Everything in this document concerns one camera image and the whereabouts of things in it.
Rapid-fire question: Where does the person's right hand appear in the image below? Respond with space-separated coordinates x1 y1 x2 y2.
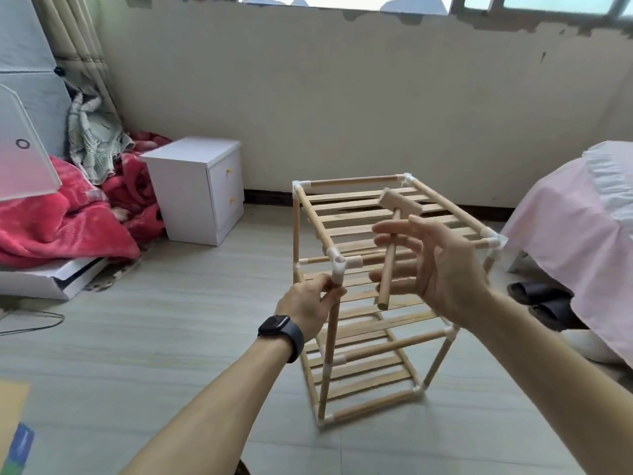
371 214 493 327

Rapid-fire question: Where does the person's left forearm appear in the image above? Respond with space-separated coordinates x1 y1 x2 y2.
119 336 298 475

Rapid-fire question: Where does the white plastic door panel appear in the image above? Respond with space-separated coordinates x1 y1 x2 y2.
0 84 63 202

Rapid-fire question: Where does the person's left hand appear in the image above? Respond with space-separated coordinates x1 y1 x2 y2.
275 272 347 342

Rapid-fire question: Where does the pink ruffled bed skirt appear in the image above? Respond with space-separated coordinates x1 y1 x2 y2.
499 141 633 367

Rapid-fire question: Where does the black smartwatch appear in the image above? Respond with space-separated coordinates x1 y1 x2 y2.
257 314 307 364

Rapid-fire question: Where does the wooden mallet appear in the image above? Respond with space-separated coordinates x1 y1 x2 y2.
375 187 425 311

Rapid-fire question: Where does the wire clothes hanger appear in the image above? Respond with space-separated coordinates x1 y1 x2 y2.
0 306 65 335

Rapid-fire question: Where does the pale green cloth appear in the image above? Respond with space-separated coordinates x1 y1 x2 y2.
64 79 135 186

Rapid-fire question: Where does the red fleece blanket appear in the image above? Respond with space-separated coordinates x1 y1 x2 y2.
0 131 171 270

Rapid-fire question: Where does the white shoe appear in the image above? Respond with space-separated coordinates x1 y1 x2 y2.
562 329 629 367

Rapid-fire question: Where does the person's right forearm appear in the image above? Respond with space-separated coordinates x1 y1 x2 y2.
465 292 633 475

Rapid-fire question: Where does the white bed leg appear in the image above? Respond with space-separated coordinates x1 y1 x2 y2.
499 247 526 275

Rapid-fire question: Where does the white box cabinet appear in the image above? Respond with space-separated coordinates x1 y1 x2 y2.
141 136 245 247

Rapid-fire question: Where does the window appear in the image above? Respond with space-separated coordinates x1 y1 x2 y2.
237 0 633 18

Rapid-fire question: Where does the green striped curtain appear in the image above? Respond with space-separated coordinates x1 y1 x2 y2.
34 0 120 115

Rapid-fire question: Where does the flat white box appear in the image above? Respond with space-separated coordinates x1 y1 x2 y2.
0 257 108 300

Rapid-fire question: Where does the green cardboard box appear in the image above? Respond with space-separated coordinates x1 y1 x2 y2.
0 381 36 475

